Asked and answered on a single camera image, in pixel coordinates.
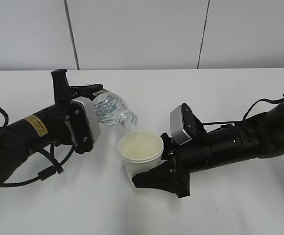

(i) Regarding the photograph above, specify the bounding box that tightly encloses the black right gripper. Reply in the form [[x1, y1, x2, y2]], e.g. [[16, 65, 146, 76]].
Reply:
[[132, 133, 213, 198]]

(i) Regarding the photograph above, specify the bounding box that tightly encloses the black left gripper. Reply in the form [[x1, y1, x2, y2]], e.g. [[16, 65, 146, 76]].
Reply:
[[51, 69, 103, 150]]

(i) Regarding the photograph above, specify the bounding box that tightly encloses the white paper cup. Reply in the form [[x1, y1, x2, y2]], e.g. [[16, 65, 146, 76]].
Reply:
[[118, 131, 164, 179]]

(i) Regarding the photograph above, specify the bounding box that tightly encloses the clear water bottle green label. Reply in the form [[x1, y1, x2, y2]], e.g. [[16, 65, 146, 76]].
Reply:
[[92, 88, 138, 131]]

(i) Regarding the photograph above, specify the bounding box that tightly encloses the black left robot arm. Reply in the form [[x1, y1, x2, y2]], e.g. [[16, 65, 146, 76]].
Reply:
[[0, 69, 103, 188]]

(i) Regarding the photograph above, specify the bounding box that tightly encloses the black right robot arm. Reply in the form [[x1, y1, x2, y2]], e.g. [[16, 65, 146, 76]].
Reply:
[[132, 95, 284, 198]]

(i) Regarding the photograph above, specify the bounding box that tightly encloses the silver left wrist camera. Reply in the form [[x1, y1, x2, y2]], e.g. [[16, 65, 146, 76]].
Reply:
[[69, 96, 101, 154]]

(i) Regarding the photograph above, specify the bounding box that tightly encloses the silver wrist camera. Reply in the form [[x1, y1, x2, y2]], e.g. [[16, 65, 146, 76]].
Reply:
[[170, 103, 207, 145], [69, 96, 101, 154]]

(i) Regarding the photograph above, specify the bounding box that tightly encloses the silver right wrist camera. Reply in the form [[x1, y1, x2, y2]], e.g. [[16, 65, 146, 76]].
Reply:
[[170, 103, 207, 145]]

